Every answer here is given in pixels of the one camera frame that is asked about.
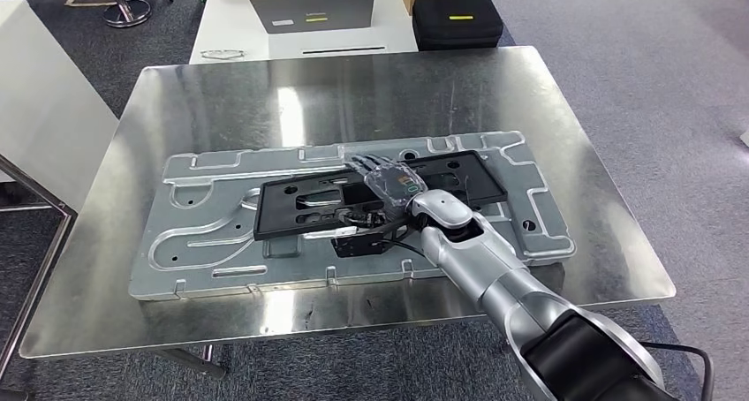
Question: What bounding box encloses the white desk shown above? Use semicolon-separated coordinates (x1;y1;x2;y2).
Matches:
188;0;420;66

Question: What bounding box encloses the grey laptop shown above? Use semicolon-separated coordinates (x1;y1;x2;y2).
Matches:
248;0;377;35

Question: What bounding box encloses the black zip case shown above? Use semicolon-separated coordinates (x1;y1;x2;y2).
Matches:
411;0;504;51

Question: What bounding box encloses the chrome stanchion post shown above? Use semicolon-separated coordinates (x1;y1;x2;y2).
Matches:
99;0;152;29

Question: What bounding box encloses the black upper arm cable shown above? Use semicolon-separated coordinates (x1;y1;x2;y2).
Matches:
640;340;716;401

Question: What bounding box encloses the steel workbench table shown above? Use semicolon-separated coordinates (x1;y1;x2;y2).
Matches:
17;46;678;382

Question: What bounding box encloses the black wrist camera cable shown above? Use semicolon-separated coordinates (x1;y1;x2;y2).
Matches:
380;237;428;259

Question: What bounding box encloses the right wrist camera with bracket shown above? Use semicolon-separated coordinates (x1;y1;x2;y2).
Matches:
301;225;411;259

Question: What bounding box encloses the white side table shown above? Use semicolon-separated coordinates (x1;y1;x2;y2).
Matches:
0;0;121;401

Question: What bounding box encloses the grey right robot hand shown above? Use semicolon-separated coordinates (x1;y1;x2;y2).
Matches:
344;153;427;219

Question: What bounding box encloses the black plastic plate holder part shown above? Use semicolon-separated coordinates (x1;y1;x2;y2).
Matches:
253;149;509;243

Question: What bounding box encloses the stamped sheet metal panel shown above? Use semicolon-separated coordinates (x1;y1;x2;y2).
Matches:
128;131;578;302

